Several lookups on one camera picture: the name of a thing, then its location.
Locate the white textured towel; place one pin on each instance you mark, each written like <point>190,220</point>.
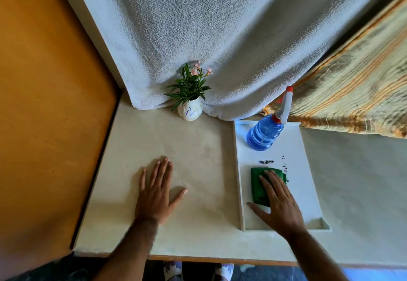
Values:
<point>229,36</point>

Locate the person's right forearm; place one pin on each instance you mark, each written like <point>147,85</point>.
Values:
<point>314,258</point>

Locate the person's left little finger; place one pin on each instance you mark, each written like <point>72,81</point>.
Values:
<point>143,179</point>

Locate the person's left forearm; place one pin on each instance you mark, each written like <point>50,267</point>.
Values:
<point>130,252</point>

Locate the brown wooden door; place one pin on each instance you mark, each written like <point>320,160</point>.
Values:
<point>47,115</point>

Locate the green cleaning cloth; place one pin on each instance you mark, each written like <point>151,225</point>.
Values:
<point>258,188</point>

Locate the person's right little finger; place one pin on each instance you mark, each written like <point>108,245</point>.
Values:
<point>291,195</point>

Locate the person's right middle finger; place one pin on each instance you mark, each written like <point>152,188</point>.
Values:
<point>275,182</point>

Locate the person's left thumb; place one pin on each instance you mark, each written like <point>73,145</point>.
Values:
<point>178,196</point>

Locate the person's left middle finger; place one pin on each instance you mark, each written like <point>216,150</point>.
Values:
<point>162,172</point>

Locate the person's left hand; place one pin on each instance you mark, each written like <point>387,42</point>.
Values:
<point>152,201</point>

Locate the green plant with pink flowers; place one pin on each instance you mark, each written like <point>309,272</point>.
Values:
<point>188,87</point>

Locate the white patterned sock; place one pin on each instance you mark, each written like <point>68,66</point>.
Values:
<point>172,271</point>
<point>223,272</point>

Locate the white ceramic vase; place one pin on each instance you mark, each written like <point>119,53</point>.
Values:
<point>190,111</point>

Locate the striped yellow green fabric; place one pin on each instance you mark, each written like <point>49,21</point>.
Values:
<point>359,93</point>

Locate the white rectangular tray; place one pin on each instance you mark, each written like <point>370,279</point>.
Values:
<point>299,169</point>

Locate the person's right thumb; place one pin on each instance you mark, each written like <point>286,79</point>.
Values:
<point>258,209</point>

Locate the blue spray bottle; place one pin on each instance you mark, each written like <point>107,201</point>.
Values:
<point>263,133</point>

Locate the person's right hand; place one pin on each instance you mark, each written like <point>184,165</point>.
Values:
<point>284,212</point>

